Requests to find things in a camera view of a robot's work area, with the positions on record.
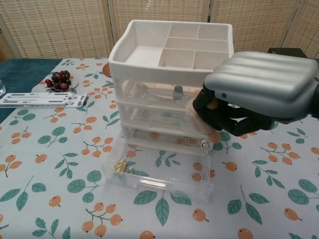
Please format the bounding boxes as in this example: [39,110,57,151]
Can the white folding laptop stand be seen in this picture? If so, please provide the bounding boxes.
[0,92,90,108]

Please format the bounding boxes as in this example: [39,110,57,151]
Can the gold binder clips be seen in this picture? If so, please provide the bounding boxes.
[113,159,129,174]

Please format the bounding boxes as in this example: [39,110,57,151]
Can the artificial dark red grape bunch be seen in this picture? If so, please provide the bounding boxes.
[44,70,79,92]

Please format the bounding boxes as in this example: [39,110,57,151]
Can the black cardboard box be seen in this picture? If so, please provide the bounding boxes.
[268,47,308,60]

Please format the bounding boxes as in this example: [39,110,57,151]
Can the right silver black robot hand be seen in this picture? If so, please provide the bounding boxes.
[193,51,319,137]

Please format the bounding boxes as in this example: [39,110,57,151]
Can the floral fruit print tablecloth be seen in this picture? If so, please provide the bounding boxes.
[0,57,319,239]

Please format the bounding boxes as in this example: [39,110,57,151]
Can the clear plastic container edge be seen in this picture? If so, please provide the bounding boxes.
[117,101,209,128]

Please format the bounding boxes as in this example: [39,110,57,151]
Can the woven bamboo folding screen panel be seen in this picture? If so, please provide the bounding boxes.
[211,0,299,58]
[108,0,215,59]
[0,0,112,59]
[281,0,319,60]

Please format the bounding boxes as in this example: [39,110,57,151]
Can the white plastic drawer organizer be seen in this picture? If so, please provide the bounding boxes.
[108,19,234,156]

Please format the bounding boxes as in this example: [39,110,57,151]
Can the dark grey clip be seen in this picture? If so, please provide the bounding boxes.
[173,85,185,100]

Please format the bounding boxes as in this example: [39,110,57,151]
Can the clear drawer with gold clips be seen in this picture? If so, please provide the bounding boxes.
[99,143,215,203]

